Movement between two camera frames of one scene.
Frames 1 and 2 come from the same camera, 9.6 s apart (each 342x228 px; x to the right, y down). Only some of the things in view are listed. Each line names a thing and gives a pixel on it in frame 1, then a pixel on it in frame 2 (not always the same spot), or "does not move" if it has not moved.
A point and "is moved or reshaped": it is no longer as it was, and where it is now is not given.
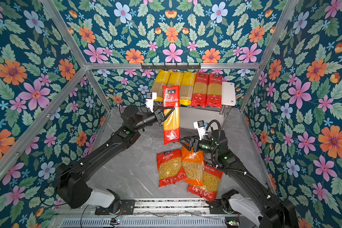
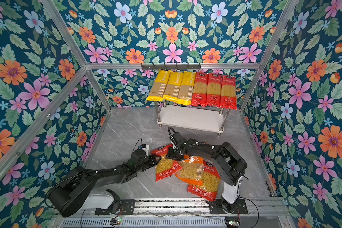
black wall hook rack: (171, 67) does not move
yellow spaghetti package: (175, 78) does not move
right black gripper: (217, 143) to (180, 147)
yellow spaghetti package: (186, 87) does not move
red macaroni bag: (212, 175) does not move
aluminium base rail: (155, 213) does not move
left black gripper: (156, 116) to (153, 160)
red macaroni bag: (170, 168) is moved or reshaped
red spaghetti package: (171, 118) to (228, 94)
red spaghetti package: (200, 90) does not move
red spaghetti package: (214, 90) does not move
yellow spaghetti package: (161, 79) does not move
